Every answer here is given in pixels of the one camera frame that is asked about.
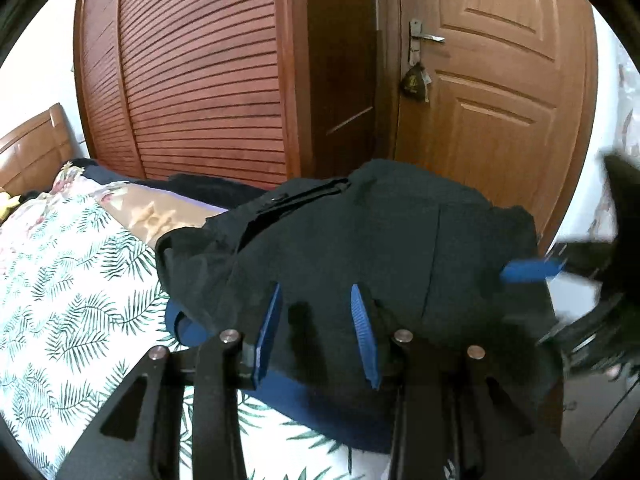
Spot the wooden headboard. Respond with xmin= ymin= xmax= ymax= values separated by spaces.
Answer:
xmin=0 ymin=104 xmax=79 ymax=197

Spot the dark hanging pouch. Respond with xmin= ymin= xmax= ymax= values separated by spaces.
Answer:
xmin=398 ymin=62 xmax=432 ymax=106

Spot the wooden door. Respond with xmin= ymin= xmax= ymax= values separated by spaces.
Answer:
xmin=390 ymin=0 xmax=599 ymax=257

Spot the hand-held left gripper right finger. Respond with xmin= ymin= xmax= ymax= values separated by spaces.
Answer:
xmin=350 ymin=284 xmax=583 ymax=480

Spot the metal door handle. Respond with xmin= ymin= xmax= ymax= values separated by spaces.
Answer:
xmin=408 ymin=18 xmax=446 ymax=57

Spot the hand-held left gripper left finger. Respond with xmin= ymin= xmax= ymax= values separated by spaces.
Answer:
xmin=57 ymin=282 xmax=284 ymax=480

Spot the bed with leaf-print sheet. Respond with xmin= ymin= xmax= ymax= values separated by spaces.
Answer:
xmin=0 ymin=190 xmax=461 ymax=480

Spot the black button coat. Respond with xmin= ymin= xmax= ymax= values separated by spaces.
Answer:
xmin=155 ymin=159 xmax=569 ymax=412

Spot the wooden louvred wardrobe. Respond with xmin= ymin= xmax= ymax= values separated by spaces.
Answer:
xmin=72 ymin=0 xmax=381 ymax=192

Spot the black fleece cloth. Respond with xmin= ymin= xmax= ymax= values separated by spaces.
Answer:
xmin=167 ymin=173 xmax=273 ymax=209

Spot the yellow plush toy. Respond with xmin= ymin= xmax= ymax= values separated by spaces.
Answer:
xmin=0 ymin=191 xmax=21 ymax=221

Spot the navy blue garment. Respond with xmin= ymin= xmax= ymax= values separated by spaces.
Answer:
xmin=165 ymin=300 xmax=402 ymax=454

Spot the tan patterned bed mat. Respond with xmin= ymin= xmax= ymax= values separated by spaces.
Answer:
xmin=107 ymin=182 xmax=229 ymax=249

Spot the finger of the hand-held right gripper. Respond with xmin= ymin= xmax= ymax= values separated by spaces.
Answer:
xmin=500 ymin=242 xmax=617 ymax=286
xmin=537 ymin=305 xmax=626 ymax=347

